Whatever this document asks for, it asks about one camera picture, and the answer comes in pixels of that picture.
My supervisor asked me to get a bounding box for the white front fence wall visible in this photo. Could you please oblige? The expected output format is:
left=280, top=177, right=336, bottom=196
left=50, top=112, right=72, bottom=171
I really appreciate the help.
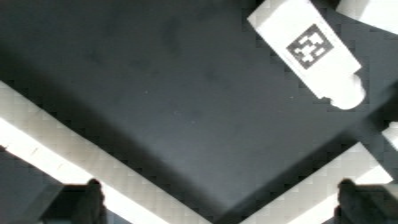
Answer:
left=0, top=81, right=212, bottom=224

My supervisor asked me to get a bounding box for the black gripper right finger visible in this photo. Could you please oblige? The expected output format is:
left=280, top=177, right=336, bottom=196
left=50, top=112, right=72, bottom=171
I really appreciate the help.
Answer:
left=335, top=179, right=398, bottom=224

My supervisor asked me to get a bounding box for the white fence wall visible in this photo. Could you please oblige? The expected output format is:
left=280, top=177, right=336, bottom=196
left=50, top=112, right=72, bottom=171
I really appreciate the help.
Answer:
left=237, top=121, right=398, bottom=224
left=0, top=81, right=212, bottom=224

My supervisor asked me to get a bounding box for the white right fence wall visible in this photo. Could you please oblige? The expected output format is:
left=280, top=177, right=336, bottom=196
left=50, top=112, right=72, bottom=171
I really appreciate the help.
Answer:
left=237, top=121, right=398, bottom=224

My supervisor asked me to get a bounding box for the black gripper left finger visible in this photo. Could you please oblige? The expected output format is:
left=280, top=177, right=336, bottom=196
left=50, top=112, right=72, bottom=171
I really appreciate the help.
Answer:
left=40, top=179, right=107, bottom=224

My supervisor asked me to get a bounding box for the white table leg with tag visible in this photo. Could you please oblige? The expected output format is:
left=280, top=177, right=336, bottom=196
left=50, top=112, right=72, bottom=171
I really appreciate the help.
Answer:
left=248, top=0, right=367, bottom=110

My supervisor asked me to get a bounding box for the white square table top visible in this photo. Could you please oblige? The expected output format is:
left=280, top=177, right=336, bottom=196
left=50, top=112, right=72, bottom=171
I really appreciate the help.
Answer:
left=336, top=0, right=398, bottom=35

